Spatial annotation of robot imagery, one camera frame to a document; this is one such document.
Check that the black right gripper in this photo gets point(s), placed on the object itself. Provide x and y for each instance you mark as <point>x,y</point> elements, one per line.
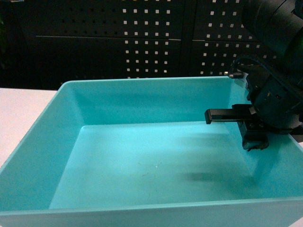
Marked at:
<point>274,109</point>

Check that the teal plastic bin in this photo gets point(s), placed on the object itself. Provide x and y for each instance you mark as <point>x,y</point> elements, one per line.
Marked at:
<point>138,153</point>

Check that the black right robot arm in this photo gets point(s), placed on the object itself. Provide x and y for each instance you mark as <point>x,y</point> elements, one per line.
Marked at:
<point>278,24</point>

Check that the black perforated back panel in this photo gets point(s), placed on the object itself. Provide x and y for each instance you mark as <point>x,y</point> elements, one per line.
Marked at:
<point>44,43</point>

